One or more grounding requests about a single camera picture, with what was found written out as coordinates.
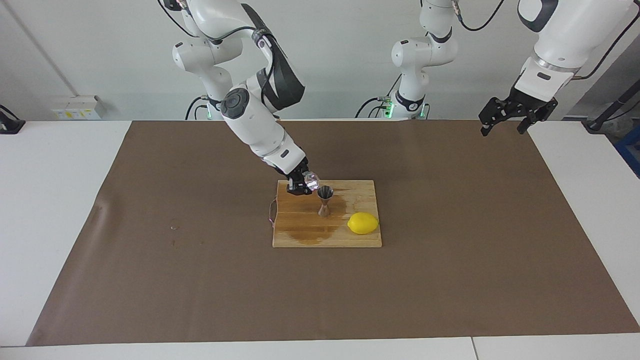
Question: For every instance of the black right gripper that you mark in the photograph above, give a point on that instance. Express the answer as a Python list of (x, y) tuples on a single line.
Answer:
[(298, 172)]

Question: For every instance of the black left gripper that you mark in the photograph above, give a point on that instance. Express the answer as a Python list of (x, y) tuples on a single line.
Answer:
[(527, 105)]

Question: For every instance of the blue crate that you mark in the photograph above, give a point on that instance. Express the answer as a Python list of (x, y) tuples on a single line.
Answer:
[(631, 150)]

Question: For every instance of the white wall socket box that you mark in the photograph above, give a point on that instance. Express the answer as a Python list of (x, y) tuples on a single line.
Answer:
[(75, 107)]

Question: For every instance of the brown paper table mat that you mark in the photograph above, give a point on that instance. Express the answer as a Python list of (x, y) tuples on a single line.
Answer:
[(200, 290)]

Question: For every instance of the black stand pole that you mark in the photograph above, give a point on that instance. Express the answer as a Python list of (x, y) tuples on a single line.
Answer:
[(617, 101)]

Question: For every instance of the steel double jigger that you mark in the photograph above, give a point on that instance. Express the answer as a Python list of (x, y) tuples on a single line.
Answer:
[(325, 200)]

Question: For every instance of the yellow lemon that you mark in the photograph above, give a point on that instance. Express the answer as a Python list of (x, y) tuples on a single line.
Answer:
[(362, 223)]

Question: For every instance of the wooden cutting board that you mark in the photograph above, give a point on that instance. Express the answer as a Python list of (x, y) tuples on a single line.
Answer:
[(300, 235)]

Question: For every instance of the black table clamp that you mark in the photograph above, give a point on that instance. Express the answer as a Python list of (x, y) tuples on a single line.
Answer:
[(10, 125)]

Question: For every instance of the small clear glass pitcher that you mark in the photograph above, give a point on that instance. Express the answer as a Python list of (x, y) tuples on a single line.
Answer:
[(311, 180)]

